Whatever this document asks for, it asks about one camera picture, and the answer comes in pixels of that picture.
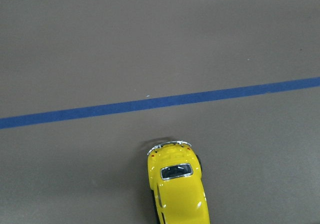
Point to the yellow beetle toy car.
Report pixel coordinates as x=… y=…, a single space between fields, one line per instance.
x=175 y=181

